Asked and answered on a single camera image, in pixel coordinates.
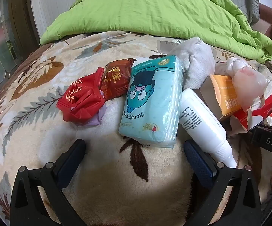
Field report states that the floral beige blanket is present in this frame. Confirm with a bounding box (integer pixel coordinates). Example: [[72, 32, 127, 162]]
[[0, 31, 272, 226]]

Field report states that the light blue tissue pack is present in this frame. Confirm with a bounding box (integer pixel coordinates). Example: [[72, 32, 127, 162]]
[[118, 55, 183, 149]]

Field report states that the green quilt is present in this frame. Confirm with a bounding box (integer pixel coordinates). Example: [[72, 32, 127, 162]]
[[39, 0, 272, 64]]

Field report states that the white plastic bottle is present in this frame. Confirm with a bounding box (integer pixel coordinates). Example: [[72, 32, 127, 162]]
[[179, 88, 237, 169]]

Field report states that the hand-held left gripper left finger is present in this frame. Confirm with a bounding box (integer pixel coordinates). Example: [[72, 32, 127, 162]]
[[10, 138, 96, 226]]

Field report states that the dark red snack packet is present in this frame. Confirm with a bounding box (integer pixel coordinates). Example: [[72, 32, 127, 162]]
[[99, 58, 137, 100]]

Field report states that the white sock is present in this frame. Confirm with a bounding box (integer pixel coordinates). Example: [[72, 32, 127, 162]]
[[169, 37, 215, 91]]

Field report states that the orange box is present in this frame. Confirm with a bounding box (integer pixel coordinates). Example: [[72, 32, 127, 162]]
[[200, 74, 243, 118]]

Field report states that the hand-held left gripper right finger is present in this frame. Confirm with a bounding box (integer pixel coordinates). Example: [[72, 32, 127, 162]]
[[183, 139, 262, 226]]

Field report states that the grey quilted pillow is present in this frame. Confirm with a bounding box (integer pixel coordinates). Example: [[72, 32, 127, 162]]
[[242, 0, 261, 26]]

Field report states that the purple wrapper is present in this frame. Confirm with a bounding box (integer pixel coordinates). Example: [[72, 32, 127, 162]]
[[78, 102, 107, 126]]

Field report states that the torn red and white packaging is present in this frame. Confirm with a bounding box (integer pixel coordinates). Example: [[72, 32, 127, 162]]
[[230, 74, 272, 137]]

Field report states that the red candy wrapper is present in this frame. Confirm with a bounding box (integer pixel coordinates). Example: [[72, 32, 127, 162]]
[[57, 67, 107, 124]]

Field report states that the clear plastic bag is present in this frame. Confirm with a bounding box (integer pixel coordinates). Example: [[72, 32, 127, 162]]
[[215, 58, 270, 112]]

